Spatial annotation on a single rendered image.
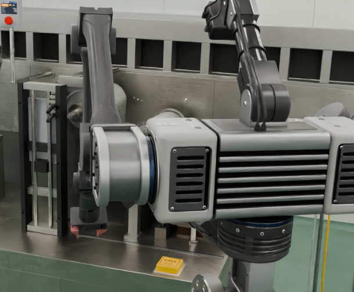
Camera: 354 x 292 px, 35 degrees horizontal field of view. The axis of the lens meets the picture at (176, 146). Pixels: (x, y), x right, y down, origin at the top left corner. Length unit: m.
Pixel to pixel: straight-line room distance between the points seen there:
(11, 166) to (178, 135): 1.82
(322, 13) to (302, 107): 2.35
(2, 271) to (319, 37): 1.40
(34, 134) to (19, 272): 0.47
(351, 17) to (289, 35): 2.34
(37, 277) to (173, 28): 1.05
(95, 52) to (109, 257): 0.85
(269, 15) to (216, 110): 2.36
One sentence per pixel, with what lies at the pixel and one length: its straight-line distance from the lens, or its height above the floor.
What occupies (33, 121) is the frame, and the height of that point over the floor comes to 1.31.
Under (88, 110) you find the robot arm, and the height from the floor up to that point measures 1.45.
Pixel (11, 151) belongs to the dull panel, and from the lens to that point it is 2.63.
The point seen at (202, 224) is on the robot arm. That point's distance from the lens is 1.28.
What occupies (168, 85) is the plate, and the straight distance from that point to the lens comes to 2.26.
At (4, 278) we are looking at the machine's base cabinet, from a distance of 2.09.
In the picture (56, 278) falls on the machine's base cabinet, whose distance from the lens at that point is 1.99.
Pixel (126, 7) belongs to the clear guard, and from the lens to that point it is 2.29.
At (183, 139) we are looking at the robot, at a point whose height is 1.52.
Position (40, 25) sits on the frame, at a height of 1.61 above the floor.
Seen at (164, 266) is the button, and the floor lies 0.92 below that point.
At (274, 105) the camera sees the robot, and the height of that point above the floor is 1.56.
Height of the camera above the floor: 1.73
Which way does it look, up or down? 14 degrees down
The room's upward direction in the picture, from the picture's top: 2 degrees clockwise
